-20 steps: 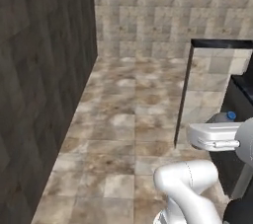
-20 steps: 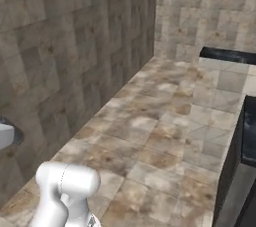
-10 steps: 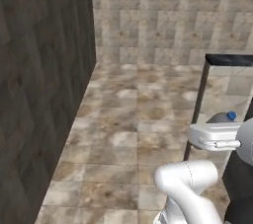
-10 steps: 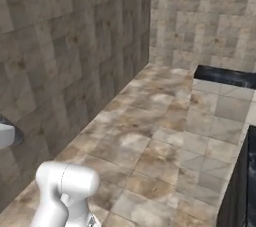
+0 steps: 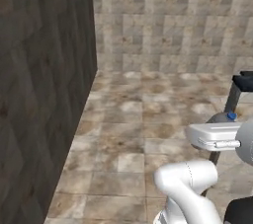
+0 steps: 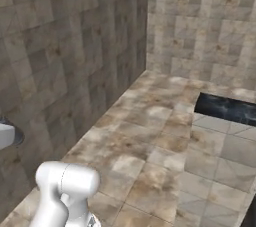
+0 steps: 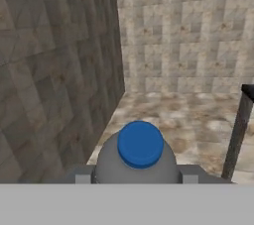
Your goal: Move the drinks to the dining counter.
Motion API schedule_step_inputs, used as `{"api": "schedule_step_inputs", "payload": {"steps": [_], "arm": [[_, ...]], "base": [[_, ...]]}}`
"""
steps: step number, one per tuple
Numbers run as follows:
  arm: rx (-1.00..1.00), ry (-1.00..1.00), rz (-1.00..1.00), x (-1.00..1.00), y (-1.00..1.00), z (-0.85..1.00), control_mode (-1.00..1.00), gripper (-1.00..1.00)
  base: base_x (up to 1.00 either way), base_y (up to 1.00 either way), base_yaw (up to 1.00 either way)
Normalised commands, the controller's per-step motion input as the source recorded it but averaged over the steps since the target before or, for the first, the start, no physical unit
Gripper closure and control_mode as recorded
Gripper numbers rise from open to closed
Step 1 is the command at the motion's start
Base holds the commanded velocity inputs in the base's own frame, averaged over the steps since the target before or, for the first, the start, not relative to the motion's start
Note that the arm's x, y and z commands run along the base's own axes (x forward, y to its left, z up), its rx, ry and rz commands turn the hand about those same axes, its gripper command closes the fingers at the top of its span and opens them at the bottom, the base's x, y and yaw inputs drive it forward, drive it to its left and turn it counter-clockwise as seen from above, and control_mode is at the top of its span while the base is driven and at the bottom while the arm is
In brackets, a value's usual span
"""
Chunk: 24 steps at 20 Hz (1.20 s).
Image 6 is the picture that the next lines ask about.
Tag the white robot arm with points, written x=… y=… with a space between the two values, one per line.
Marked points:
x=66 y=182

